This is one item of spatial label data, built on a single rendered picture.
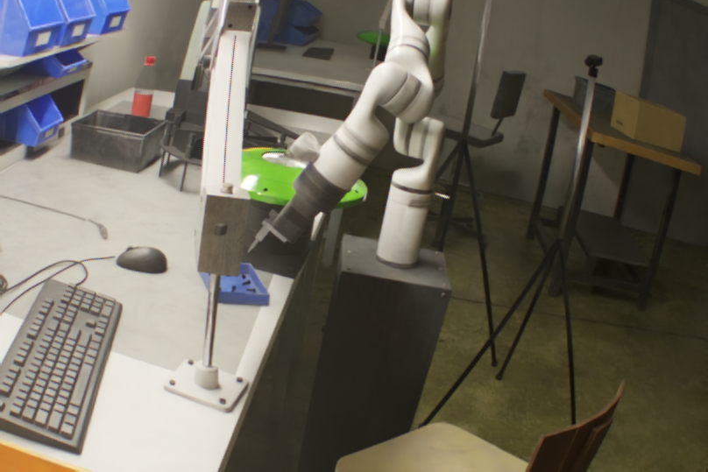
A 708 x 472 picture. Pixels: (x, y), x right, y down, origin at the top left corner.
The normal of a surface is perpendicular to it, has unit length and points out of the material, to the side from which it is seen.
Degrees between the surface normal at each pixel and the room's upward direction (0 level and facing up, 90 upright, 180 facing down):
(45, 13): 88
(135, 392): 0
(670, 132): 90
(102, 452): 0
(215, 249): 90
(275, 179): 21
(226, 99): 38
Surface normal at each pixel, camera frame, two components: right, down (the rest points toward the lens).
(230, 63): 0.29, -0.54
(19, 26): -0.10, 0.32
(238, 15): 0.22, 0.33
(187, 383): 0.19, -0.94
